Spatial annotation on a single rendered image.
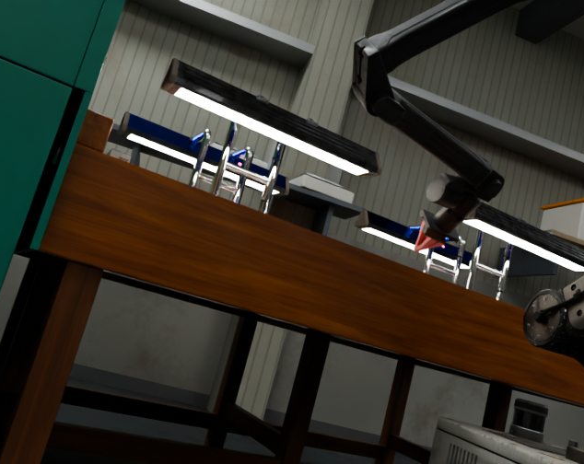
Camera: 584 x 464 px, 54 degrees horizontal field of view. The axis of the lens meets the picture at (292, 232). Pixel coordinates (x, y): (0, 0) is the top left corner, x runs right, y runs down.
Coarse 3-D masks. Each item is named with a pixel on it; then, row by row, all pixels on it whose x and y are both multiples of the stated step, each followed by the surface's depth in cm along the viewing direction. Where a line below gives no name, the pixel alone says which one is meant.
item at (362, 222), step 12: (360, 216) 226; (372, 216) 226; (360, 228) 229; (372, 228) 224; (384, 228) 226; (396, 228) 230; (408, 240) 231; (444, 252) 240; (456, 252) 245; (468, 252) 250; (468, 264) 246
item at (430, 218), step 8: (424, 216) 137; (432, 216) 138; (440, 216) 135; (448, 216) 134; (456, 216) 133; (432, 224) 135; (440, 224) 135; (448, 224) 134; (456, 224) 134; (440, 232) 135; (448, 232) 136; (456, 232) 140; (456, 240) 138
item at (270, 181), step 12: (312, 120) 152; (228, 132) 158; (228, 144) 157; (276, 144) 165; (228, 156) 157; (276, 156) 164; (216, 168) 156; (228, 168) 157; (240, 168) 158; (276, 168) 163; (216, 180) 155; (264, 180) 162; (216, 192) 155; (264, 192) 162; (264, 204) 161
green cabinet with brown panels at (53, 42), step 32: (0, 0) 85; (32, 0) 87; (64, 0) 90; (96, 0) 92; (0, 32) 85; (32, 32) 87; (64, 32) 89; (96, 32) 91; (32, 64) 87; (64, 64) 89; (96, 64) 91; (64, 128) 116
